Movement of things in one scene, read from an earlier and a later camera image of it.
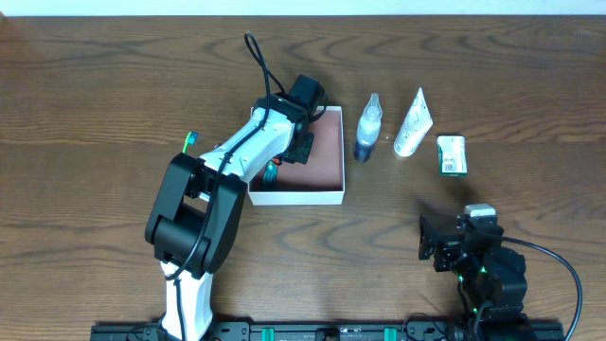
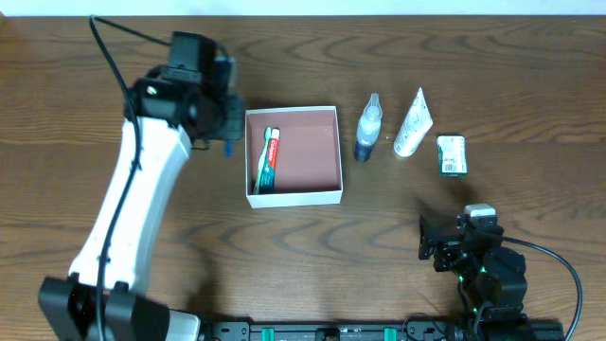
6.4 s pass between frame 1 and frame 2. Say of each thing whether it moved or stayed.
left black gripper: moved
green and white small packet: stayed
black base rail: stayed
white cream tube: stayed
